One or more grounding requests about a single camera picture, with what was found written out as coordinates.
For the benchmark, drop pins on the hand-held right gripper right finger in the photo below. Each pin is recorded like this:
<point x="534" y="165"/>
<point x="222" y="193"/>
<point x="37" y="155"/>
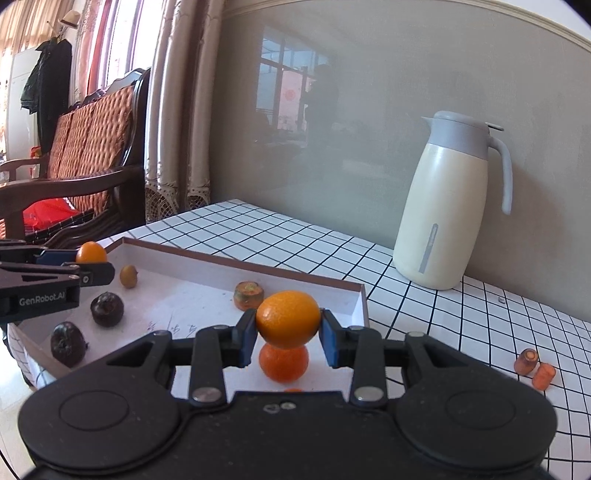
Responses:
<point x="328" y="339"/>

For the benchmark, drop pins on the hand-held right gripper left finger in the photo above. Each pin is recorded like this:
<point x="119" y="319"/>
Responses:
<point x="249" y="339"/>

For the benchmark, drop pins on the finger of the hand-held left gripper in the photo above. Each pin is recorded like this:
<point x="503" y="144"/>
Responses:
<point x="60" y="255"/>
<point x="94" y="274"/>

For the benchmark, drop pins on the small orange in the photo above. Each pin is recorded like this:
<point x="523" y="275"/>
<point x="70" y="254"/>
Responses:
<point x="287" y="318"/>
<point x="91" y="253"/>

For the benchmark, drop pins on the small yellowish potato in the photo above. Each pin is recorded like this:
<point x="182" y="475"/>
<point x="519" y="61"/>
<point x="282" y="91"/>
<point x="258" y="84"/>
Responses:
<point x="128" y="276"/>

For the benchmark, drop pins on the dark purple fruit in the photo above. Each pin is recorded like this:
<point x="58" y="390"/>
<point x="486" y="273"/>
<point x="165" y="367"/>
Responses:
<point x="106" y="309"/>

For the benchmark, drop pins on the carrot top piece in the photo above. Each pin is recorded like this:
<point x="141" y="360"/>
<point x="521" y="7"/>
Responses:
<point x="249" y="295"/>

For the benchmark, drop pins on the shallow cardboard box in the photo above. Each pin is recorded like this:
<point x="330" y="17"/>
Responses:
<point x="184" y="286"/>

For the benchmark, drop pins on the deep orange mandarin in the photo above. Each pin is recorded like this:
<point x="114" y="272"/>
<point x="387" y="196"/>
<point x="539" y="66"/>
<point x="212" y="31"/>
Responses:
<point x="283" y="364"/>

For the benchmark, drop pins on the red plastic bag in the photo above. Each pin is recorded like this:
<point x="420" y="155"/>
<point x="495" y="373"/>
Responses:
<point x="46" y="212"/>

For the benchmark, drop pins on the checkered tablecloth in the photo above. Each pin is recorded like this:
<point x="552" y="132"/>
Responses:
<point x="300" y="249"/>

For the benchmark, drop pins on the wooden sofa bench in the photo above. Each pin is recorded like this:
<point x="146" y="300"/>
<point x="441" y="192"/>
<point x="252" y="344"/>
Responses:
<point x="101" y="124"/>

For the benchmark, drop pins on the dark hanging coat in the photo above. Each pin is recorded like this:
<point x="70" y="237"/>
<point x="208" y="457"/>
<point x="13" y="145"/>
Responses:
<point x="48" y="87"/>

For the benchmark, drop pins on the cream thermos jug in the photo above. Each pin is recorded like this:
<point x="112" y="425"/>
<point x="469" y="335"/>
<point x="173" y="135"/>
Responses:
<point x="443" y="207"/>

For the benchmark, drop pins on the dark-skinned carrot piece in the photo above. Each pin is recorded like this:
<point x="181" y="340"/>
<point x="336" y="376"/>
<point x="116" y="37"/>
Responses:
<point x="526" y="361"/>

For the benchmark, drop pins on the beige curtain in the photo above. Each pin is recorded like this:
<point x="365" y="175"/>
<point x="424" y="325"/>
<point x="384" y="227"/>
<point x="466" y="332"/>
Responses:
<point x="184" y="92"/>

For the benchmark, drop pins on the orange carrot piece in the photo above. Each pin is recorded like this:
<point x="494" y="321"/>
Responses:
<point x="544" y="376"/>

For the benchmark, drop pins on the straw hat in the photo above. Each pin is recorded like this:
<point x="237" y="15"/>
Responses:
<point x="70" y="19"/>

